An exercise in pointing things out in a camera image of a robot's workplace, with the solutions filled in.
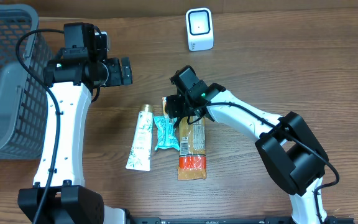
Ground teal snack packet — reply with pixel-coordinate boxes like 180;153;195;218
154;115;180;151

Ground orange long noodle packet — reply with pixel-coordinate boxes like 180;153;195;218
177;116;207;180

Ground white tube with gold cap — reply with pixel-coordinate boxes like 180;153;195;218
126;105;154;171

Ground small orange sachet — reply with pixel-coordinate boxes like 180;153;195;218
162;97;169;118

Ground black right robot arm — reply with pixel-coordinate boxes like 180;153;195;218
164;83;329;223

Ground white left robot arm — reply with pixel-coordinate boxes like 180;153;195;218
17;58;132;223

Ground white barcode scanner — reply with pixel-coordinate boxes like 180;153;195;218
185;7;214;52

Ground brown cardboard backdrop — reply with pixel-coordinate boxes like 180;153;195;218
0;0;358;19

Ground grey plastic shopping basket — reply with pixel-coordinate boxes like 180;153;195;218
0;4;54;159

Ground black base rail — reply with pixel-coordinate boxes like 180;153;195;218
126;216;356;224

